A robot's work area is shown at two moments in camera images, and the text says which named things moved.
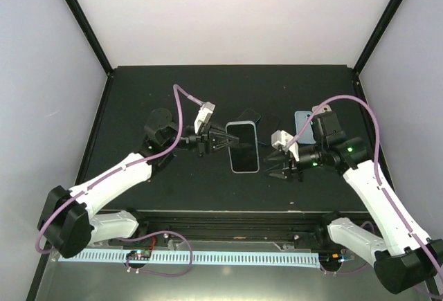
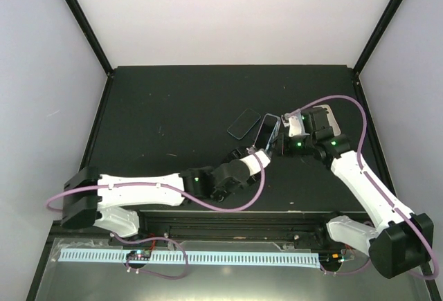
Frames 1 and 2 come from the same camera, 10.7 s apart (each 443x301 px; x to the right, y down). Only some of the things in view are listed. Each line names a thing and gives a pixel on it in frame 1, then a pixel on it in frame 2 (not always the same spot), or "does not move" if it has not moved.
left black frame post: [77, 10] does not move
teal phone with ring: [243, 152] to [268, 133]
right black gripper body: [291, 160] to [298, 149]
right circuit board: [331, 259] does not move
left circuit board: [139, 254] does not move
